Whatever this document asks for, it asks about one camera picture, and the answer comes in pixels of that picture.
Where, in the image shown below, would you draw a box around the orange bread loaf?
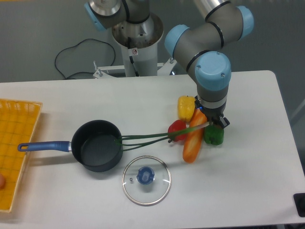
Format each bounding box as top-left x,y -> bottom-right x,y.
183,109 -> 207,163

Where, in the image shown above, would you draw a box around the dark pot blue handle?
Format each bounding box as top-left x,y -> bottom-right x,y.
17,120 -> 123,172

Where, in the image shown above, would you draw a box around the yellow bell pepper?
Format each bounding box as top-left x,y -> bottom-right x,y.
177,95 -> 195,123

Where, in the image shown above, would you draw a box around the yellow plastic basket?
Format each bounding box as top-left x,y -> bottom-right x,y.
0,99 -> 42,213

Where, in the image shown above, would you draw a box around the green bell pepper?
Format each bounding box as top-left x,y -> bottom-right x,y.
203,125 -> 224,146

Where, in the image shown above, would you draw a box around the black cable on floor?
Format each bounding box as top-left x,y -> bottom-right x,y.
54,38 -> 116,80

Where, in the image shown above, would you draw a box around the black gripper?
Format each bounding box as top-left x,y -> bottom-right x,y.
195,95 -> 230,129

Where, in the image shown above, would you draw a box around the black device at table edge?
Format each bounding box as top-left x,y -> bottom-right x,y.
293,193 -> 305,218

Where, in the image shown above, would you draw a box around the glass lid blue knob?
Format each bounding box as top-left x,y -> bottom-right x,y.
122,156 -> 172,207

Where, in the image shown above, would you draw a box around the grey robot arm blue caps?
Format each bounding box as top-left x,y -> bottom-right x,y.
84,0 -> 254,128

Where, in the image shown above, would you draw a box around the red bell pepper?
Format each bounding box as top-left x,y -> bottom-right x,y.
167,120 -> 186,143

